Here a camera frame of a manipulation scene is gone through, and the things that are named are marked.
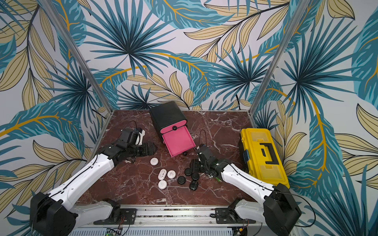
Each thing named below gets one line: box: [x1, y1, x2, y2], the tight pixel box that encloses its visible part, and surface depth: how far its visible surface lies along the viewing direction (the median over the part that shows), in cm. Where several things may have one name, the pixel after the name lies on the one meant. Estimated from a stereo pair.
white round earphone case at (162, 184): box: [157, 179, 168, 190], surface depth 84 cm
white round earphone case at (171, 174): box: [166, 169, 177, 179], surface depth 87 cm
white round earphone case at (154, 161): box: [149, 156, 159, 166], surface depth 92 cm
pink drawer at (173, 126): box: [159, 119, 188, 134], surface depth 92 cm
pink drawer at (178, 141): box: [161, 125, 196, 158], surface depth 95 cm
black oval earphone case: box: [189, 179, 199, 191], surface depth 84 cm
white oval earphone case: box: [157, 168, 168, 181], surface depth 87 cm
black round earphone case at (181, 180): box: [177, 176, 186, 185], surface depth 86 cm
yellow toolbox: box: [240, 127, 291, 189], surface depth 80 cm
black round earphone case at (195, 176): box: [191, 172, 200, 180], surface depth 87 cm
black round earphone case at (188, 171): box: [184, 167, 192, 176], surface depth 90 cm
